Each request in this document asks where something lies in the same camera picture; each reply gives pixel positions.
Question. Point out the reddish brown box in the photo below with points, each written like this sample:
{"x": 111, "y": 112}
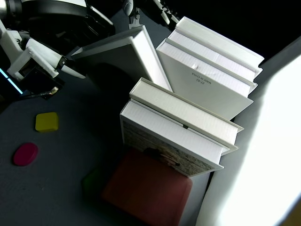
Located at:
{"x": 145, "y": 193}

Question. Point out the plain white hardcover book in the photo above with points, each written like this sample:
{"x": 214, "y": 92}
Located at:
{"x": 218, "y": 40}

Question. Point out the grey table cloth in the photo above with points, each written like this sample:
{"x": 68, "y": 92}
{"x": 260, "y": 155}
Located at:
{"x": 58, "y": 188}

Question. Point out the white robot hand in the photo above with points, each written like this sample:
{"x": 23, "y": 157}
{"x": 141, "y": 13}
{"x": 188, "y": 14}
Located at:
{"x": 165, "y": 11}
{"x": 70, "y": 23}

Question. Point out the green block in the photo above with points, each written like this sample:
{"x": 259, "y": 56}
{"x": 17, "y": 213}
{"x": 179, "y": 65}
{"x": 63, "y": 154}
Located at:
{"x": 90, "y": 182}

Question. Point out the white book rack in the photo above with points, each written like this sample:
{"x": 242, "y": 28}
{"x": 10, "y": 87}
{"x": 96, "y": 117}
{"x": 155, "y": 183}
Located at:
{"x": 270, "y": 141}

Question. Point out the white book, Made in China print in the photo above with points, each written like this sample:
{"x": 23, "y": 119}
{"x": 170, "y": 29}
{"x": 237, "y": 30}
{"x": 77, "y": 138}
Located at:
{"x": 207, "y": 99}

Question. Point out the cream-edged hardcover book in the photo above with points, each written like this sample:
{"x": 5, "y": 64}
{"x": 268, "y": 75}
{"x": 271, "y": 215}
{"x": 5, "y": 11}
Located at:
{"x": 188, "y": 115}

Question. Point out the yellow square block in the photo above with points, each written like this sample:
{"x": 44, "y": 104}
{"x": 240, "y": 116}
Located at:
{"x": 47, "y": 122}

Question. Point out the magenta oval block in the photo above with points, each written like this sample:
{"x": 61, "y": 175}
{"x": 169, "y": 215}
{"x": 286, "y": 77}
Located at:
{"x": 25, "y": 154}

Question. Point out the white post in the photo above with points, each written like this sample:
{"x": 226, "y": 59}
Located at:
{"x": 4, "y": 35}

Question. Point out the white book with photo cover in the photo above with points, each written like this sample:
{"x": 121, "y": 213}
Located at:
{"x": 169, "y": 136}

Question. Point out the grey-white book with small photo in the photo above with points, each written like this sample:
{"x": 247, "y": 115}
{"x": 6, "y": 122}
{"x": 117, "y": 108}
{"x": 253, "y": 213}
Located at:
{"x": 145, "y": 56}

